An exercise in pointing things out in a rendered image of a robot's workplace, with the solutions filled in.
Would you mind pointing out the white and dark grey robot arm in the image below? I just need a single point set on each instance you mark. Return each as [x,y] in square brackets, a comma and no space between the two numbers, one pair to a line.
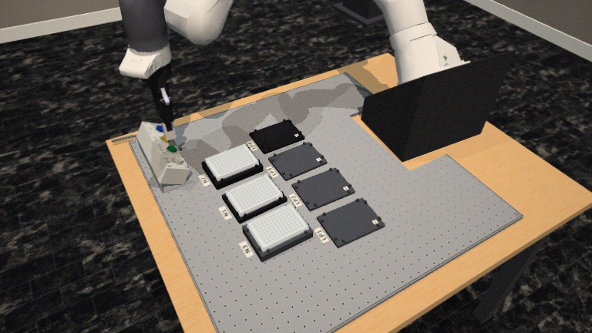
[418,50]

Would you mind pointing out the white button panel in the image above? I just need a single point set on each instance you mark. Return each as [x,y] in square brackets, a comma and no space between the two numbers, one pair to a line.
[164,157]

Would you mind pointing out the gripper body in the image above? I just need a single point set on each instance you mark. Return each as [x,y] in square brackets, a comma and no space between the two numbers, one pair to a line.
[159,78]

